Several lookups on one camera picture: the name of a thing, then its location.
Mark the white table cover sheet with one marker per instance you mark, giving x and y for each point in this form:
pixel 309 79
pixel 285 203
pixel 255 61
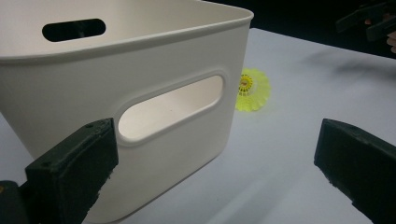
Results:
pixel 280 161

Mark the yellow shuttlecock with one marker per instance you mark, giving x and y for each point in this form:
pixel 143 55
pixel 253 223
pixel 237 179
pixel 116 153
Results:
pixel 258 93

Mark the white plastic storage bin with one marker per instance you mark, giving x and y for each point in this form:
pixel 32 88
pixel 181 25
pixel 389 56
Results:
pixel 77 93

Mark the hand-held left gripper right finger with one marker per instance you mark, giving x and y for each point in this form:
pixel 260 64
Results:
pixel 361 161

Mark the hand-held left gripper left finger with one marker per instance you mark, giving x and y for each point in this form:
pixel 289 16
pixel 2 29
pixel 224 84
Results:
pixel 71 168

